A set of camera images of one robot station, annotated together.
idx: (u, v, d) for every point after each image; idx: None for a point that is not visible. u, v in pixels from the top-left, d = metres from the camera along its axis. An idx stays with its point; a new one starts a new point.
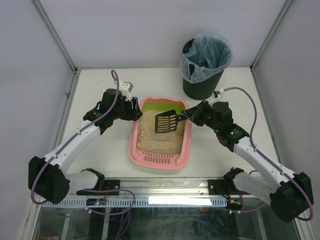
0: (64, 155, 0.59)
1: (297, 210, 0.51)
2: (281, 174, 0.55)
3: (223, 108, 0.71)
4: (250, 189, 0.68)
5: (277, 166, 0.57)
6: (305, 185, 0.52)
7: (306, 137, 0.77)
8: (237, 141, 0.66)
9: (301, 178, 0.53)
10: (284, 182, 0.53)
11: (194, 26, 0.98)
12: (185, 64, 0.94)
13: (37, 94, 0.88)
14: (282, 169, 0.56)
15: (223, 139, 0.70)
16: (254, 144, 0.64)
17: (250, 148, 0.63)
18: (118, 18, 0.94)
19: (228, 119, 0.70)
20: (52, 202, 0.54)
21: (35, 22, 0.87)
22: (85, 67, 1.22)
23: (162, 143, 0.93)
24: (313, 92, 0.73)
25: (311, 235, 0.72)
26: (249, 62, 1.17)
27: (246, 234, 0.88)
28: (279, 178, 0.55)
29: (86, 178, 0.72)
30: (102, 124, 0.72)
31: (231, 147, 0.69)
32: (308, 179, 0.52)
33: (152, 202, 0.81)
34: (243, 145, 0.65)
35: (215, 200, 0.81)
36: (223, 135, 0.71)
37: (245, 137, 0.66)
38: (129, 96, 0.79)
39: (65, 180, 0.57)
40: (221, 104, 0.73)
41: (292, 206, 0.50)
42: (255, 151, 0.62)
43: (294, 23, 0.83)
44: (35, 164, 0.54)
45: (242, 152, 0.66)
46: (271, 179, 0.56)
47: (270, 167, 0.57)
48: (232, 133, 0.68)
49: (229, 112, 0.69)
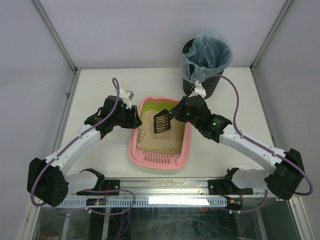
0: (65, 157, 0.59)
1: (294, 186, 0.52)
2: (273, 155, 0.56)
3: (195, 101, 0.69)
4: (248, 183, 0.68)
5: (267, 148, 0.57)
6: (296, 160, 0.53)
7: (306, 137, 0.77)
8: (222, 131, 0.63)
9: (292, 154, 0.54)
10: (278, 164, 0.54)
11: (194, 26, 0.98)
12: (185, 64, 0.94)
13: (37, 94, 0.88)
14: (272, 150, 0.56)
15: (207, 132, 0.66)
16: (239, 132, 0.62)
17: (237, 135, 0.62)
18: (118, 18, 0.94)
19: (206, 111, 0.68)
20: (50, 204, 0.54)
21: (35, 22, 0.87)
22: (85, 67, 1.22)
23: (161, 143, 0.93)
24: (313, 93, 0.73)
25: (311, 235, 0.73)
26: (249, 62, 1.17)
27: (246, 234, 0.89)
28: (273, 160, 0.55)
29: (87, 178, 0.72)
30: (103, 129, 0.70)
31: (216, 139, 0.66)
32: (298, 154, 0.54)
33: (152, 202, 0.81)
34: (228, 134, 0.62)
35: (215, 200, 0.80)
36: (206, 127, 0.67)
37: (228, 125, 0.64)
38: (129, 104, 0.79)
39: (65, 183, 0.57)
40: (192, 98, 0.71)
41: (289, 186, 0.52)
42: (242, 138, 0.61)
43: (294, 23, 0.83)
44: (36, 166, 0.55)
45: (228, 142, 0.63)
46: (265, 162, 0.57)
47: (261, 151, 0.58)
48: (214, 124, 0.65)
49: (203, 104, 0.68)
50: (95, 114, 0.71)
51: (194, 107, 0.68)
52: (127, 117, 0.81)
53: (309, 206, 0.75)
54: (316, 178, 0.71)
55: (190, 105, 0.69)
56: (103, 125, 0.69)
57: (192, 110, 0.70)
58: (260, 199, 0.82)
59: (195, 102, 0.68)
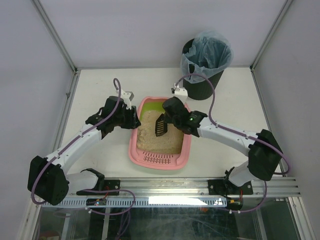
0: (66, 156, 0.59)
1: (271, 165, 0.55)
2: (247, 138, 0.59)
3: (171, 102, 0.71)
4: (241, 177, 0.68)
5: (240, 133, 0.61)
6: (268, 139, 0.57)
7: (306, 137, 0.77)
8: (198, 124, 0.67)
9: (264, 134, 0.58)
10: (252, 144, 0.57)
11: (194, 27, 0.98)
12: (185, 64, 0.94)
13: (36, 94, 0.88)
14: (245, 133, 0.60)
15: (186, 127, 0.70)
16: (214, 122, 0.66)
17: (212, 126, 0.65)
18: (118, 18, 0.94)
19: (182, 109, 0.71)
20: (51, 203, 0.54)
21: (35, 22, 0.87)
22: (85, 67, 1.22)
23: (162, 143, 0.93)
24: (313, 93, 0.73)
25: (311, 235, 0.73)
26: (249, 62, 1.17)
27: (246, 234, 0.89)
28: (246, 142, 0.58)
29: (87, 178, 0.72)
30: (104, 129, 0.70)
31: (196, 133, 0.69)
32: (269, 133, 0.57)
33: (152, 202, 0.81)
34: (205, 125, 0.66)
35: (215, 200, 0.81)
36: (184, 124, 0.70)
37: (204, 118, 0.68)
38: (129, 104, 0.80)
39: (65, 182, 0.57)
40: (168, 100, 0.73)
41: (265, 164, 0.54)
42: (217, 127, 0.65)
43: (294, 23, 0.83)
44: (37, 164, 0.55)
45: (205, 133, 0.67)
46: (240, 146, 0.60)
47: (235, 136, 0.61)
48: (191, 119, 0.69)
49: (178, 103, 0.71)
50: (97, 114, 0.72)
51: (170, 107, 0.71)
52: (127, 117, 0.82)
53: (308, 206, 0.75)
54: (316, 179, 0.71)
55: (166, 106, 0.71)
56: (104, 125, 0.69)
57: (169, 110, 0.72)
58: (260, 199, 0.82)
59: (170, 102, 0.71)
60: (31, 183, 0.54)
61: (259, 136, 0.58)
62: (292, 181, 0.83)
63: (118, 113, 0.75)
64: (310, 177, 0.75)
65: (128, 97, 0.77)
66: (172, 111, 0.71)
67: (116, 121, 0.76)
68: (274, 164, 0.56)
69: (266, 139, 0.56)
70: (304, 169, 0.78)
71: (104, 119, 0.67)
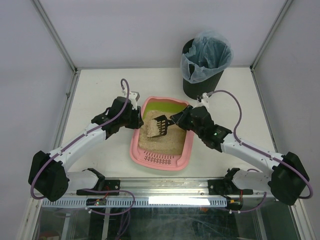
0: (69, 153, 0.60)
1: (296, 191, 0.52)
2: (271, 159, 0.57)
3: (200, 112, 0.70)
4: (250, 185, 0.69)
5: (264, 153, 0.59)
6: (295, 164, 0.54)
7: (307, 137, 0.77)
8: (222, 139, 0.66)
9: (289, 157, 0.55)
10: (276, 167, 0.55)
11: (195, 26, 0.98)
12: (185, 63, 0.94)
13: (37, 95, 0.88)
14: (270, 154, 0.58)
15: (209, 142, 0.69)
16: (238, 139, 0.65)
17: (236, 143, 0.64)
18: (118, 18, 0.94)
19: (209, 122, 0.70)
20: (49, 199, 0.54)
21: (35, 22, 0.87)
22: (85, 67, 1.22)
23: (163, 143, 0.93)
24: (313, 93, 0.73)
25: (311, 235, 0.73)
26: (249, 62, 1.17)
27: (246, 234, 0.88)
28: (270, 164, 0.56)
29: (87, 178, 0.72)
30: (109, 129, 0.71)
31: (219, 149, 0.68)
32: (296, 157, 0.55)
33: (152, 202, 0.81)
34: (229, 142, 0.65)
35: (215, 200, 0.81)
36: (209, 138, 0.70)
37: (228, 134, 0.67)
38: (135, 105, 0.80)
39: (65, 179, 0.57)
40: (197, 109, 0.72)
41: (289, 187, 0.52)
42: (241, 145, 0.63)
43: (294, 23, 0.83)
44: (39, 160, 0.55)
45: (229, 150, 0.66)
46: (264, 166, 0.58)
47: (259, 155, 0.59)
48: (216, 134, 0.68)
49: (207, 115, 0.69)
50: (103, 114, 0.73)
51: (199, 118, 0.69)
52: (132, 118, 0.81)
53: (308, 206, 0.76)
54: (316, 179, 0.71)
55: (194, 116, 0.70)
56: (109, 125, 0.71)
57: (196, 120, 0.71)
58: (260, 199, 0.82)
59: (200, 113, 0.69)
60: (31, 178, 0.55)
61: (283, 158, 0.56)
62: None
63: (124, 114, 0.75)
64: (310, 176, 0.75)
65: (135, 98, 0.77)
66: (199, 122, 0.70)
67: (121, 122, 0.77)
68: (298, 188, 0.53)
69: (292, 162, 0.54)
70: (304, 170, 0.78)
71: (111, 119, 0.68)
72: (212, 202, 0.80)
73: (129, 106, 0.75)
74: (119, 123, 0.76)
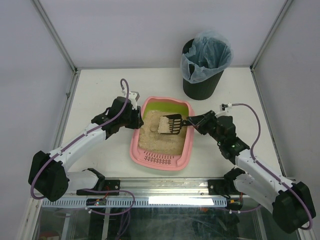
0: (69, 153, 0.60)
1: (299, 220, 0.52)
2: (280, 183, 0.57)
3: (227, 122, 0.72)
4: (252, 193, 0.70)
5: (276, 176, 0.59)
6: (303, 194, 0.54)
7: (307, 137, 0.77)
8: (238, 153, 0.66)
9: (299, 187, 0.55)
10: (282, 191, 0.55)
11: (194, 26, 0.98)
12: (185, 63, 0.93)
13: (36, 94, 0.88)
14: (280, 178, 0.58)
15: (225, 152, 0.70)
16: (254, 156, 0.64)
17: (250, 159, 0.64)
18: (118, 18, 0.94)
19: (232, 133, 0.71)
20: (49, 199, 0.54)
21: (35, 22, 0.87)
22: (84, 67, 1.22)
23: (163, 142, 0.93)
24: (312, 93, 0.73)
25: (311, 235, 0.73)
26: (249, 62, 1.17)
27: (246, 234, 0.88)
28: (278, 187, 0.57)
29: (87, 178, 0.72)
30: (109, 129, 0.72)
31: (233, 161, 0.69)
32: (306, 188, 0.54)
33: (152, 202, 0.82)
34: (243, 156, 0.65)
35: (215, 200, 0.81)
36: (226, 148, 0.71)
37: (246, 149, 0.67)
38: (135, 105, 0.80)
39: (65, 179, 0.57)
40: (224, 118, 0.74)
41: (291, 215, 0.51)
42: (255, 162, 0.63)
43: (294, 23, 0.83)
44: (39, 160, 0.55)
45: (242, 164, 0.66)
46: (270, 188, 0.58)
47: (269, 177, 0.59)
48: (233, 146, 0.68)
49: (232, 127, 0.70)
50: (103, 114, 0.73)
51: (223, 126, 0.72)
52: (132, 118, 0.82)
53: None
54: (316, 179, 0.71)
55: (220, 123, 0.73)
56: (109, 125, 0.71)
57: (220, 128, 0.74)
58: None
59: (226, 123, 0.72)
60: (31, 178, 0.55)
61: (293, 187, 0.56)
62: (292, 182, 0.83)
63: (124, 114, 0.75)
64: (310, 176, 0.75)
65: (134, 98, 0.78)
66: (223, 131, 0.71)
67: (121, 122, 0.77)
68: (300, 218, 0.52)
69: (300, 192, 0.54)
70: (304, 169, 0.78)
71: (111, 119, 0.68)
72: (213, 202, 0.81)
73: (129, 106, 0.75)
74: (119, 124, 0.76)
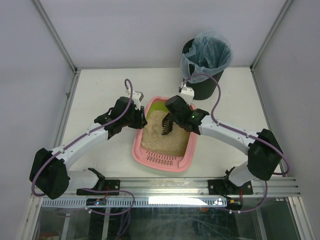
0: (71, 151, 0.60)
1: (272, 165, 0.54)
2: (247, 137, 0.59)
3: (173, 100, 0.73)
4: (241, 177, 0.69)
5: (241, 131, 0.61)
6: (269, 139, 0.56)
7: (307, 136, 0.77)
8: (200, 122, 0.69)
9: (264, 134, 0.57)
10: (251, 143, 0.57)
11: (195, 27, 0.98)
12: (185, 64, 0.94)
13: (36, 94, 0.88)
14: (246, 132, 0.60)
15: (188, 125, 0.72)
16: (215, 120, 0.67)
17: (213, 124, 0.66)
18: (118, 18, 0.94)
19: (183, 107, 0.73)
20: (49, 197, 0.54)
21: (34, 22, 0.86)
22: (85, 67, 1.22)
23: (166, 143, 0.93)
24: (312, 93, 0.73)
25: (311, 235, 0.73)
26: (249, 62, 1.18)
27: (246, 235, 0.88)
28: (246, 141, 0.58)
29: (87, 178, 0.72)
30: (111, 130, 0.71)
31: (197, 131, 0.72)
32: (270, 133, 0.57)
33: (152, 202, 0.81)
34: (206, 123, 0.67)
35: (208, 200, 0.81)
36: (186, 121, 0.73)
37: (205, 116, 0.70)
38: (139, 105, 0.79)
39: (66, 177, 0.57)
40: (170, 98, 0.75)
41: (265, 161, 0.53)
42: (218, 125, 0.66)
43: (294, 24, 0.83)
44: (42, 157, 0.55)
45: (206, 131, 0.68)
46: (240, 144, 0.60)
47: (235, 134, 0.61)
48: (193, 117, 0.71)
49: (180, 101, 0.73)
50: (106, 114, 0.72)
51: (172, 104, 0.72)
52: (135, 118, 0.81)
53: (308, 207, 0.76)
54: (316, 180, 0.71)
55: (168, 104, 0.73)
56: (112, 126, 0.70)
57: (171, 109, 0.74)
58: (260, 199, 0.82)
59: (172, 100, 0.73)
60: (33, 175, 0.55)
61: (259, 135, 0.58)
62: (292, 181, 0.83)
63: (127, 114, 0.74)
64: (310, 177, 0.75)
65: (138, 98, 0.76)
66: (174, 109, 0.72)
67: (124, 122, 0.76)
68: (274, 162, 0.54)
69: (266, 137, 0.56)
70: (304, 170, 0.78)
71: (113, 120, 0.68)
72: (206, 202, 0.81)
73: (132, 106, 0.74)
74: (122, 123, 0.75)
